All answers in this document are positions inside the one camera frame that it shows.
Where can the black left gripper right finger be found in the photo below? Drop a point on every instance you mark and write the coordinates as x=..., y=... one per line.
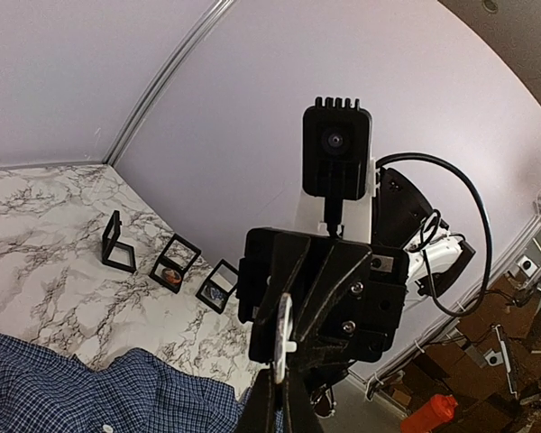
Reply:
x=298, y=414

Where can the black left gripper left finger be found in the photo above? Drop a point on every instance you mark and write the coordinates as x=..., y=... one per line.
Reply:
x=259, y=411

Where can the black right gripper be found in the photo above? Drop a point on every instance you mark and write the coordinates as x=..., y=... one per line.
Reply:
x=348, y=296

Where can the brown round brooch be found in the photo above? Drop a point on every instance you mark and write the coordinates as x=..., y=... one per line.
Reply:
x=283, y=345

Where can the blue checked shirt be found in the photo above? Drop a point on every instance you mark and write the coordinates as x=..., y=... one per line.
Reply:
x=42, y=391

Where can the white blue round brooch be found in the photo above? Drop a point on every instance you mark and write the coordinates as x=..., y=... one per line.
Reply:
x=216, y=295

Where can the orange rimmed round brooch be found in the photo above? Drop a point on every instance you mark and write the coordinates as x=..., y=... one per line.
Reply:
x=171, y=276

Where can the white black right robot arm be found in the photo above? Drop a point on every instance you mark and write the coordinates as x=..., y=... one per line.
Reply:
x=399, y=217

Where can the orange plastic bottle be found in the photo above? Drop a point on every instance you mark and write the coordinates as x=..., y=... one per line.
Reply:
x=439, y=410

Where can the black frame stand near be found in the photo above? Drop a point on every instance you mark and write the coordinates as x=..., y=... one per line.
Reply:
x=224, y=276

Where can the black frame stand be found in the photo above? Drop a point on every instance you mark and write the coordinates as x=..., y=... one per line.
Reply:
x=224, y=276
x=179, y=254
x=110, y=242

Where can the black frame stand middle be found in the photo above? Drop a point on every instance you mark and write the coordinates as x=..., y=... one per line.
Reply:
x=179, y=254

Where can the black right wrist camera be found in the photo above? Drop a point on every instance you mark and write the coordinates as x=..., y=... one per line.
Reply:
x=336, y=143

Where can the black frame stand far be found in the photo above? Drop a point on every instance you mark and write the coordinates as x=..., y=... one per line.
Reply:
x=110, y=242

